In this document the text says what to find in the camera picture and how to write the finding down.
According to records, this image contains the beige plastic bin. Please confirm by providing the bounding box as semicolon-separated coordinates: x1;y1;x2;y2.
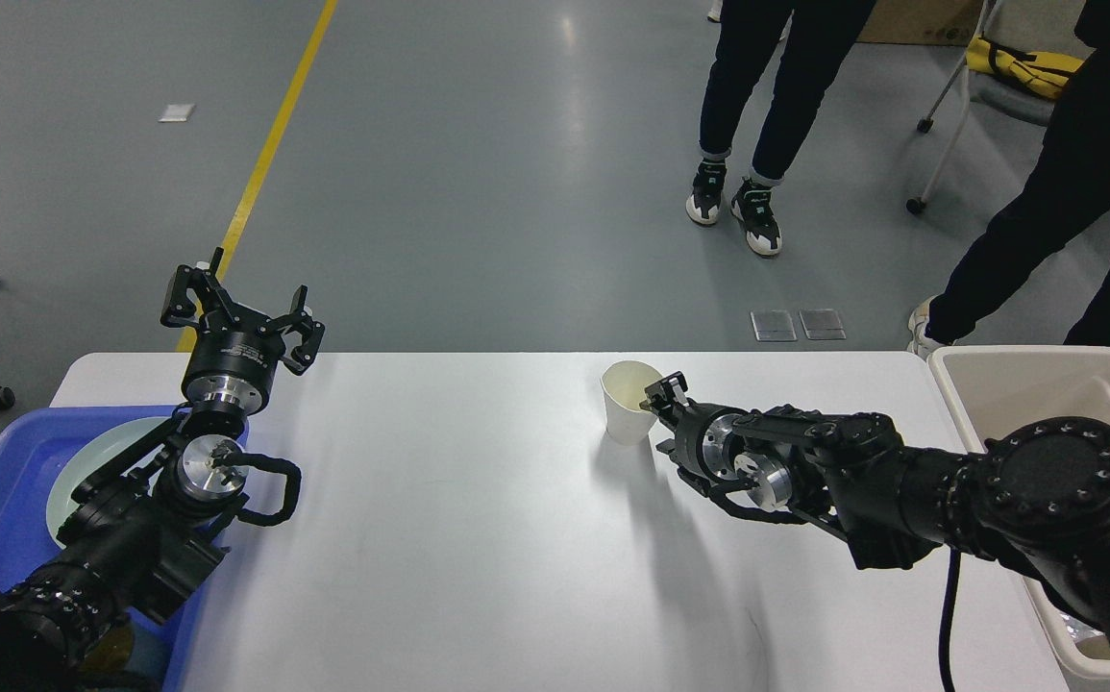
928;345;1110;691

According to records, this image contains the right metal floor plate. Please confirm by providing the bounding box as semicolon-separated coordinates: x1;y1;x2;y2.
798;309;848;340

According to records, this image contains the metal floor plate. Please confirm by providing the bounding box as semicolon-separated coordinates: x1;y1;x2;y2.
798;309;848;340
751;309;798;343

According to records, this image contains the cardboard box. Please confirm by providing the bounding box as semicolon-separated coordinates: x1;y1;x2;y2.
857;1;982;46

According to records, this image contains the teal mug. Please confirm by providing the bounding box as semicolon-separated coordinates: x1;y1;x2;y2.
80;619;171;691

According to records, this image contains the person in white sneakers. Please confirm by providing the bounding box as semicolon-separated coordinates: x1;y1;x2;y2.
705;0;725;23

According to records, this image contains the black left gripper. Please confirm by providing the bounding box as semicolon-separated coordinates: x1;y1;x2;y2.
160;245;326;413

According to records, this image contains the white paper cup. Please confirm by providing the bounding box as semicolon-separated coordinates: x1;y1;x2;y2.
601;359;660;447

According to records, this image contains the person in dark jeans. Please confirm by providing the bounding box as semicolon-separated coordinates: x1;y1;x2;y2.
685;0;877;258

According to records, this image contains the left metal floor plate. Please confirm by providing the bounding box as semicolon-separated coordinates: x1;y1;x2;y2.
751;309;798;343

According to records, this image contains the yellow bag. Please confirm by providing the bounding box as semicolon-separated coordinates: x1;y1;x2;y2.
966;36;1083;101

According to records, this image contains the person in black at right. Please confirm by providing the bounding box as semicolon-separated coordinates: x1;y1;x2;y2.
907;1;1110;358

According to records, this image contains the green plate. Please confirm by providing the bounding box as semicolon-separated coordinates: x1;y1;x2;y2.
46;417;167;548

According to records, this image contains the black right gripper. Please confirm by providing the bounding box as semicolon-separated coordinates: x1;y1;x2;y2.
639;371;747;487

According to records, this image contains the blue plastic tray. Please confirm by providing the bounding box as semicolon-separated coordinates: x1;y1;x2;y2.
0;405;204;691

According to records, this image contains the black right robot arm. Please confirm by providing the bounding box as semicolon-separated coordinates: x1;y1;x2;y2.
640;372;1110;689

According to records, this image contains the grey wheeled chair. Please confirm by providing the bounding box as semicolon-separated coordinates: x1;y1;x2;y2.
905;1;1082;215

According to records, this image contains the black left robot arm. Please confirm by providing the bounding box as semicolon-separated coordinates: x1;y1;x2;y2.
0;248;325;691

